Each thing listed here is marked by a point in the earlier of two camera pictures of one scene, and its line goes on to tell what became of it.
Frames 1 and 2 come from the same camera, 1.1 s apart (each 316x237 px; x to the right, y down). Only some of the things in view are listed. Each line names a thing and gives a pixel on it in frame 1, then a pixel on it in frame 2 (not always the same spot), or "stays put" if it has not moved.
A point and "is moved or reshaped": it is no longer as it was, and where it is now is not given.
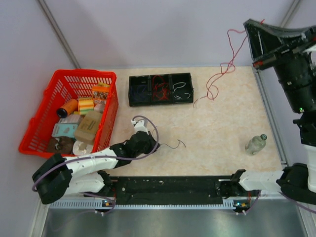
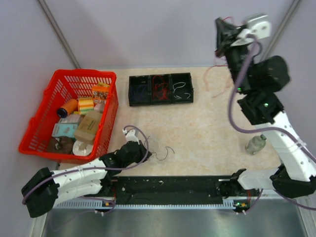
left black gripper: (152, 143) -> (143, 151)
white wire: (179, 87) stays put
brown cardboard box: (87, 129) stays put
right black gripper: (265, 40) -> (228, 33)
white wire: (178, 97) stays put
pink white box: (72, 118) stays put
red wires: (160, 88) stays put
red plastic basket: (66, 85) stays put
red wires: (236, 38) is moved or reshaped
